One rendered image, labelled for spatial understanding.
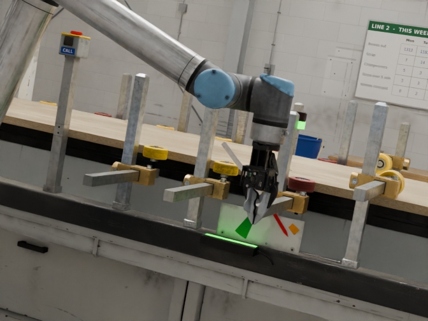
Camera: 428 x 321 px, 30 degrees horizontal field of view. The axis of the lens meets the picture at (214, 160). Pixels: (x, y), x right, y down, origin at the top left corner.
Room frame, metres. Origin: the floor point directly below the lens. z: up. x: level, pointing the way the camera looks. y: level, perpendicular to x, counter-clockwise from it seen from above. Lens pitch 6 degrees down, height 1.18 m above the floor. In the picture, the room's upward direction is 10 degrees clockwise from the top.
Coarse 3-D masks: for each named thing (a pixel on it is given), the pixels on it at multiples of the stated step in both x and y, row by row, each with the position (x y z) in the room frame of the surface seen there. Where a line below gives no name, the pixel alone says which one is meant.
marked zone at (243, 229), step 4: (244, 220) 2.34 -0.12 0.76; (248, 220) 2.34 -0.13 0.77; (240, 224) 2.35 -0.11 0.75; (244, 224) 2.34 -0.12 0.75; (248, 224) 2.34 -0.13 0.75; (240, 228) 2.35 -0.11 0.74; (244, 228) 2.34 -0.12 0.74; (248, 228) 2.34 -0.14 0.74; (240, 232) 2.34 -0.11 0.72; (244, 232) 2.34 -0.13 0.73; (248, 232) 2.34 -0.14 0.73; (244, 236) 2.34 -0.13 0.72
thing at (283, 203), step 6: (276, 198) 2.23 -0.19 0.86; (282, 198) 2.25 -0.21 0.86; (288, 198) 2.27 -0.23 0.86; (258, 204) 2.06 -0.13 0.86; (276, 204) 2.14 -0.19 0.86; (282, 204) 2.20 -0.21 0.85; (288, 204) 2.25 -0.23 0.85; (270, 210) 2.09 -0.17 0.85; (276, 210) 2.15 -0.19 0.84; (282, 210) 2.21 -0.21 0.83; (264, 216) 2.05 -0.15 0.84
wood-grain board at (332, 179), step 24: (24, 120) 2.82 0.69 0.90; (48, 120) 2.93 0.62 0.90; (72, 120) 3.10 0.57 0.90; (96, 120) 3.29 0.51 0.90; (120, 120) 3.52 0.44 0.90; (120, 144) 2.68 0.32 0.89; (144, 144) 2.69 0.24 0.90; (168, 144) 2.83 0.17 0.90; (192, 144) 3.00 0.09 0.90; (216, 144) 3.17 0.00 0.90; (240, 144) 3.38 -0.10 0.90; (312, 168) 2.87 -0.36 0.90; (336, 168) 3.04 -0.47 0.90; (336, 192) 2.42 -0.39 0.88; (408, 192) 2.62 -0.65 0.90
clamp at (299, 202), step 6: (282, 192) 2.31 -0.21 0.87; (288, 192) 2.32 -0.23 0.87; (294, 198) 2.29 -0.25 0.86; (300, 198) 2.29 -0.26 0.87; (306, 198) 2.30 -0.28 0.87; (294, 204) 2.29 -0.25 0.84; (300, 204) 2.29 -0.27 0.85; (306, 204) 2.31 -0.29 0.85; (288, 210) 2.30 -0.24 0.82; (294, 210) 2.29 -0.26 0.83; (300, 210) 2.29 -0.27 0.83; (306, 210) 2.33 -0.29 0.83
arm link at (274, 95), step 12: (264, 84) 1.98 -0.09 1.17; (276, 84) 1.97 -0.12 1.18; (288, 84) 1.97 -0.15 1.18; (252, 96) 1.97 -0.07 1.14; (264, 96) 1.97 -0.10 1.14; (276, 96) 1.96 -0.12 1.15; (288, 96) 1.98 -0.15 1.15; (252, 108) 1.99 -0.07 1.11; (264, 108) 1.97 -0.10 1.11; (276, 108) 1.97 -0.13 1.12; (288, 108) 1.98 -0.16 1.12; (252, 120) 2.01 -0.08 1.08; (264, 120) 1.97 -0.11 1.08; (276, 120) 1.97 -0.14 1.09; (288, 120) 2.00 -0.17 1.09
